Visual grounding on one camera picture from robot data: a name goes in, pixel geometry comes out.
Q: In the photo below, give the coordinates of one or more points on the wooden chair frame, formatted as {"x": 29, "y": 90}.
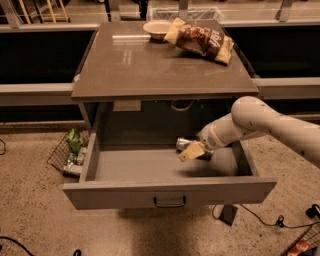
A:
{"x": 42, "y": 11}

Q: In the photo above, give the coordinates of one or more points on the white ceramic bowl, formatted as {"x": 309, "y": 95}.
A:
{"x": 157, "y": 29}

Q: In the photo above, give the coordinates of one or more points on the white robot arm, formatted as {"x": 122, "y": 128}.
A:
{"x": 250, "y": 117}

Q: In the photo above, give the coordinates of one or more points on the brown yellow chip bag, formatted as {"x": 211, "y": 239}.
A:
{"x": 204, "y": 41}

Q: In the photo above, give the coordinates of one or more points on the orange snack bag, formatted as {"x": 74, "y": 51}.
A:
{"x": 300, "y": 247}

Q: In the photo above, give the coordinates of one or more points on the black drawer handle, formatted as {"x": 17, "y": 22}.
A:
{"x": 166, "y": 203}

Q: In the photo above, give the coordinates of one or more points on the black wire basket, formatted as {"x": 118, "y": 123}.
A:
{"x": 312, "y": 236}
{"x": 58, "y": 157}

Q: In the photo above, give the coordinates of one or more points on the clear plastic bin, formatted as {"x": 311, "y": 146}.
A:
{"x": 194, "y": 13}

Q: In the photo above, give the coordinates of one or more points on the grey open top drawer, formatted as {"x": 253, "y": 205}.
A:
{"x": 130, "y": 177}

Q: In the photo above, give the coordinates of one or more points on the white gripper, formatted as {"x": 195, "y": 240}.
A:
{"x": 210, "y": 138}

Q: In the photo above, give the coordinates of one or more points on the black wire basket left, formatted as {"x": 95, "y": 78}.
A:
{"x": 58, "y": 157}

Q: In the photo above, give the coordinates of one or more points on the silver blue redbull can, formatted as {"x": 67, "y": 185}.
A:
{"x": 182, "y": 144}

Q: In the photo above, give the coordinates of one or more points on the silver can in basket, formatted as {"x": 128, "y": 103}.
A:
{"x": 72, "y": 166}

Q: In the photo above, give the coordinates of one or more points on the green snack bag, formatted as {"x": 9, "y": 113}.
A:
{"x": 74, "y": 141}

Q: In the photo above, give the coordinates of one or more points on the black wire basket right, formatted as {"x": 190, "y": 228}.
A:
{"x": 312, "y": 236}

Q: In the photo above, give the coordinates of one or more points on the grey cabinet with top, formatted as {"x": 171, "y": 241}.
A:
{"x": 124, "y": 65}

